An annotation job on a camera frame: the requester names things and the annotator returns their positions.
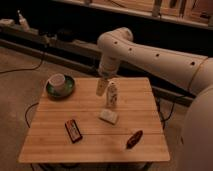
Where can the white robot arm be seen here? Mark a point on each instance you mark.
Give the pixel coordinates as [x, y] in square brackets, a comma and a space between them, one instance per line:
[193, 73]

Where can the red brown pocket tool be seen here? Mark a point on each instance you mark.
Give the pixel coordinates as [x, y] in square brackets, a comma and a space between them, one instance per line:
[134, 139]

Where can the white spray bottle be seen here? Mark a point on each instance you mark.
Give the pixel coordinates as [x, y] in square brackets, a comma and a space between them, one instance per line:
[23, 22]

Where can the dark round object on ledge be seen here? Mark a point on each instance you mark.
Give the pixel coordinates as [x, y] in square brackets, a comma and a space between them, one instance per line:
[65, 35]

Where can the white cup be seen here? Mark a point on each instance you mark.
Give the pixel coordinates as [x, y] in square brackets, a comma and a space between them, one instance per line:
[57, 81]

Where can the white patterned bottle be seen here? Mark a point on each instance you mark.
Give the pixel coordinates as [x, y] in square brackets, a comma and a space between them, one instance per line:
[111, 95]

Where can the green saucer plate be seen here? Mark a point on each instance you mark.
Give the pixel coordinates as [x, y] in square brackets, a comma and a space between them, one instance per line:
[69, 87]

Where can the red black candy box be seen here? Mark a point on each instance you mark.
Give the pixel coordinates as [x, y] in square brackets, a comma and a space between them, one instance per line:
[73, 131]

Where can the white sponge block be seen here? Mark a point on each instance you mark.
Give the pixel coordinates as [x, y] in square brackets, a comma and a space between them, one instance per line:
[109, 116]

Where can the pale yellow end tool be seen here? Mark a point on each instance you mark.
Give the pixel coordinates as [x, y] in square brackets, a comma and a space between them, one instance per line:
[101, 86]

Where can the wooden table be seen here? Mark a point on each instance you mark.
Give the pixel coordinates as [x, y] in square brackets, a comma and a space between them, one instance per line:
[47, 140]

